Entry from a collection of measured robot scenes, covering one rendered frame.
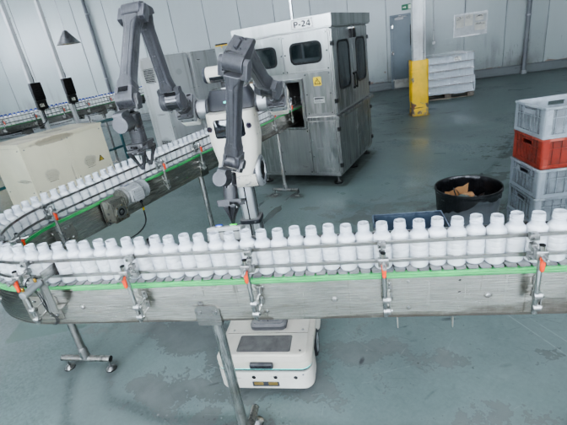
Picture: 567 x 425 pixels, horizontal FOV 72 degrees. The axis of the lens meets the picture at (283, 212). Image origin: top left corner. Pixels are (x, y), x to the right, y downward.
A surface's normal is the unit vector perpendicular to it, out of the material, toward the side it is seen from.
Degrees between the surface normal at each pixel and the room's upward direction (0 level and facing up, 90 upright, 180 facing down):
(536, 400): 0
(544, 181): 90
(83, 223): 90
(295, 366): 90
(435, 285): 90
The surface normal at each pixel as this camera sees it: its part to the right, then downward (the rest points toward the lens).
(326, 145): -0.43, 0.42
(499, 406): -0.14, -0.91
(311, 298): -0.14, 0.40
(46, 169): 0.89, 0.06
